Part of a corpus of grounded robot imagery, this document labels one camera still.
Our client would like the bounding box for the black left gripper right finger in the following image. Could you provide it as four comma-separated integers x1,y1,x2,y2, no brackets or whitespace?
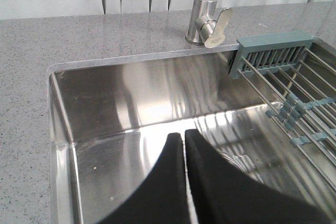
185,129,330,223

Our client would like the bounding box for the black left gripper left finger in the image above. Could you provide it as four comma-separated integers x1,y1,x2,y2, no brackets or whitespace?
99,133,190,223

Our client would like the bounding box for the grey-blue sink dry rack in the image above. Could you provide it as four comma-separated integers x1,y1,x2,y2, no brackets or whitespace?
229,31,335,186

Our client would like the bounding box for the stainless steel sink basin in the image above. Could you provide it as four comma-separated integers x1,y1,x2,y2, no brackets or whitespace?
48,43,335,223

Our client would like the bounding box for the steel kitchen faucet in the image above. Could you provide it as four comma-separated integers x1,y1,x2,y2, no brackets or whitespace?
185,0,233,48

